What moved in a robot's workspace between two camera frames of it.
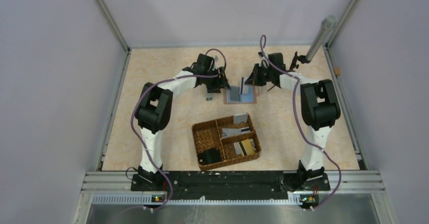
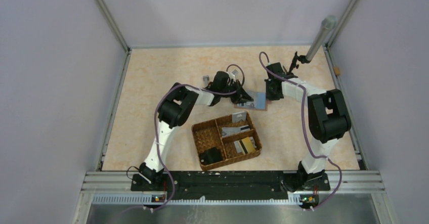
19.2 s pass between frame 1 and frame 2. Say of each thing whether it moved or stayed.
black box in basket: stayed
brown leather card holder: moved
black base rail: stayed
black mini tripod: stayed
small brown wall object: stayed
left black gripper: moved
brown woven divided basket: stayed
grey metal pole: stayed
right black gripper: moved
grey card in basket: stayed
